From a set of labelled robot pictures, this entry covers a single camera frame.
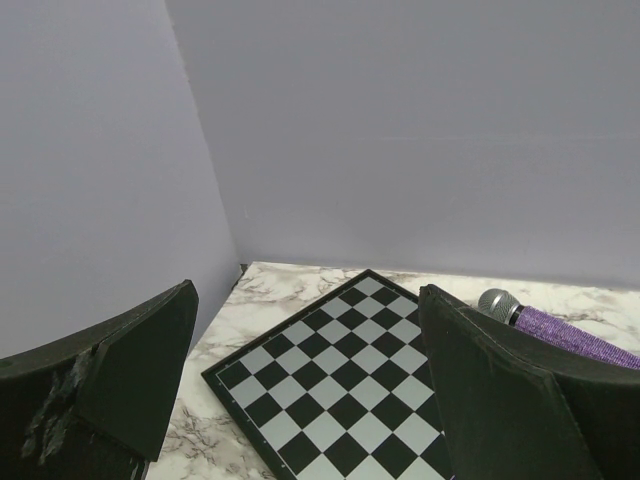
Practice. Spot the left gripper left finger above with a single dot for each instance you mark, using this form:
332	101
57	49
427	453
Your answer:
97	404

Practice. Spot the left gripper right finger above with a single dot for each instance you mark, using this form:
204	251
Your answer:
515	407

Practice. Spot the purple glitter toy microphone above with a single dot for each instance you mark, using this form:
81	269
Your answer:
505	308

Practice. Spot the black and silver chessboard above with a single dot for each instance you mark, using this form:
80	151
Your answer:
340	390

